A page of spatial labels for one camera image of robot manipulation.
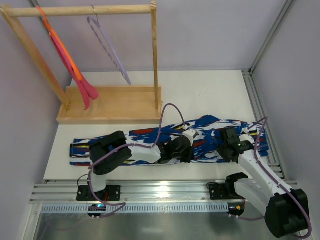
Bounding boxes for blue patterned trousers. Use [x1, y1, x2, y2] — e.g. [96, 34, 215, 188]
[69, 115, 269, 167]

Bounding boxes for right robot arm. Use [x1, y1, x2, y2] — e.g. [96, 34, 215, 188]
[217, 127, 312, 238]

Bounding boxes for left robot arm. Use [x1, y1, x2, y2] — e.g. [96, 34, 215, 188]
[87, 129, 198, 199]

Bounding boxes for lilac plastic hanger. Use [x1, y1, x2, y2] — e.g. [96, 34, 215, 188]
[87, 5, 132, 86]

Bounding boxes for orange plastic hanger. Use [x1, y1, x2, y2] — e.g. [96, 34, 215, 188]
[36, 5, 83, 81]

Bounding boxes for wooden clothes rack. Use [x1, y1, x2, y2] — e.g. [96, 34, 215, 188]
[0, 1, 164, 125]

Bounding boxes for pink cloth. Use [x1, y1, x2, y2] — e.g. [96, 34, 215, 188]
[49, 32, 99, 110]

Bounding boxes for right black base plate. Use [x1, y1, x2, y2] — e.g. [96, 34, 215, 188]
[206, 182, 244, 200]

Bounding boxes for aluminium corner frame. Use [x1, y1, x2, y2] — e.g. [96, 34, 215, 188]
[241, 0, 296, 183]

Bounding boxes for aluminium mounting rail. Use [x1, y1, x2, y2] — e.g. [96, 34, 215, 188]
[28, 178, 305, 205]

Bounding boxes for slotted cable duct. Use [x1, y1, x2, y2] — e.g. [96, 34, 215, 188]
[40, 202, 229, 214]

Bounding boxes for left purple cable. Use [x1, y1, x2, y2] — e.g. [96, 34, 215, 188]
[86, 102, 193, 221]

